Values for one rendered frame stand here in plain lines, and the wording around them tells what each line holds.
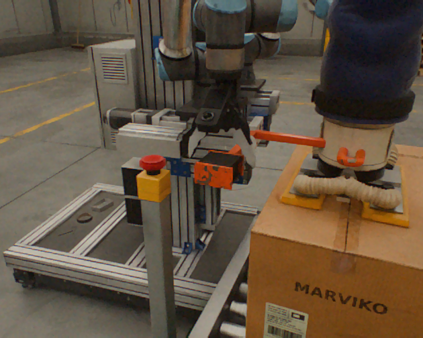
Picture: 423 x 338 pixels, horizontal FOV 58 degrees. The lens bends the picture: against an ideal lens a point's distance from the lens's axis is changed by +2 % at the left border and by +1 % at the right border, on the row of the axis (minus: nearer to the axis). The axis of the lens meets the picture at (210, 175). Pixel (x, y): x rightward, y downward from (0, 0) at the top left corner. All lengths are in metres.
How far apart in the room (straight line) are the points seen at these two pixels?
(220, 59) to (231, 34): 0.05
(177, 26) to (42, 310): 1.53
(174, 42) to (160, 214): 0.60
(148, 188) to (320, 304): 0.50
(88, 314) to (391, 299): 1.53
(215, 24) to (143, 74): 1.01
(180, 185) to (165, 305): 0.76
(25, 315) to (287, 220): 1.58
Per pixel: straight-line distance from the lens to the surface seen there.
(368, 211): 0.95
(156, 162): 0.97
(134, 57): 1.71
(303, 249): 0.85
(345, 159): 0.91
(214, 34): 0.74
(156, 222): 1.04
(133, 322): 1.99
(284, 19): 0.88
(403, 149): 2.69
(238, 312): 1.24
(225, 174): 0.78
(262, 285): 0.93
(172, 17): 1.28
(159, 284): 1.18
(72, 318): 2.09
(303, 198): 0.96
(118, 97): 1.76
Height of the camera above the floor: 1.42
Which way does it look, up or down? 25 degrees down
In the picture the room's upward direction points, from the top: straight up
